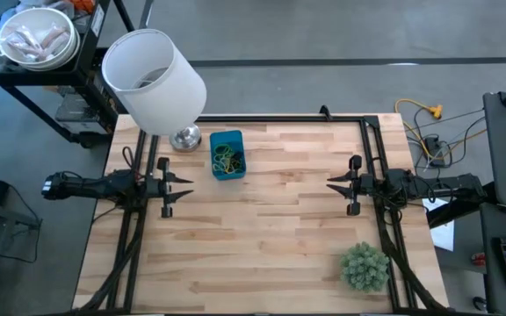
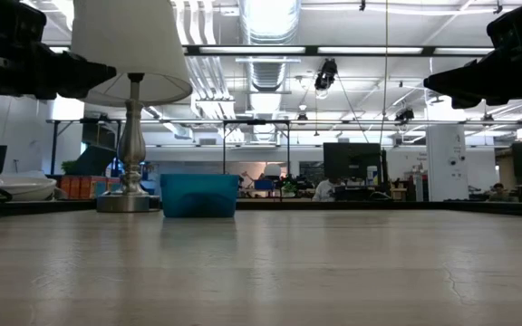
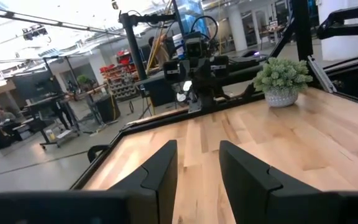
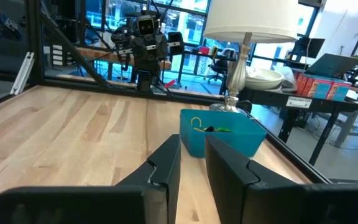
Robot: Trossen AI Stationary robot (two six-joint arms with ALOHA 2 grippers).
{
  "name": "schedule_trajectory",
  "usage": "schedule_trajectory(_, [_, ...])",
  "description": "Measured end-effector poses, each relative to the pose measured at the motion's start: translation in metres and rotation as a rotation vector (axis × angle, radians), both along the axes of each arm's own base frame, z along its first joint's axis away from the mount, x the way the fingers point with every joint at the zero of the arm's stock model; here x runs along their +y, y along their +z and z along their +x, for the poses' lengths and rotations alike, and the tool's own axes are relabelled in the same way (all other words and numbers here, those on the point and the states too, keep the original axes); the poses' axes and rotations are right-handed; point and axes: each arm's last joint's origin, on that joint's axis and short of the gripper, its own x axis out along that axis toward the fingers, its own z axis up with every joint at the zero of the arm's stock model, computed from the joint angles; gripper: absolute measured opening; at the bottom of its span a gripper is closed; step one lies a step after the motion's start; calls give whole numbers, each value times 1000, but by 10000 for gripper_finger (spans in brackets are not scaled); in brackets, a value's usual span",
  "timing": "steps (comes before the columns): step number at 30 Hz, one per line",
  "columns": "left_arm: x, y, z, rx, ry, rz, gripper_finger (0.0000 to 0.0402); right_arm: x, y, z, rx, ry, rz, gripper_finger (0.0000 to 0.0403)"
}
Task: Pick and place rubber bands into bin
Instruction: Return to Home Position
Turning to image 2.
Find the white cabinet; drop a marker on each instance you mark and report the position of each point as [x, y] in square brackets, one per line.
[447, 181]

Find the white shade silver table lamp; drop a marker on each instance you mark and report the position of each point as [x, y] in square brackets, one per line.
[129, 45]

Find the white bowl stack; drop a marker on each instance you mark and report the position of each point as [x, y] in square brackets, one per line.
[30, 188]

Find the small potted plant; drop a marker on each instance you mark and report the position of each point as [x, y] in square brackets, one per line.
[67, 166]

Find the black hanging camera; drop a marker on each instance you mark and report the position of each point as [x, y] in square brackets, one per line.
[326, 72]
[405, 115]

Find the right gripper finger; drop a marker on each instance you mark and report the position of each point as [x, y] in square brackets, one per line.
[469, 81]
[465, 102]

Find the black table frame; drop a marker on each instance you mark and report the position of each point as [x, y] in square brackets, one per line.
[379, 206]

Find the teal plastic bin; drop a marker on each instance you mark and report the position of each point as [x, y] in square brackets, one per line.
[197, 194]

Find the white round object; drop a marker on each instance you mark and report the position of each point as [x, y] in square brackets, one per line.
[273, 170]

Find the person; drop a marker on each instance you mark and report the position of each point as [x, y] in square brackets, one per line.
[497, 194]
[324, 192]

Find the dark tilted panel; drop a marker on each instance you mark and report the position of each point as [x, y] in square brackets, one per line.
[93, 160]

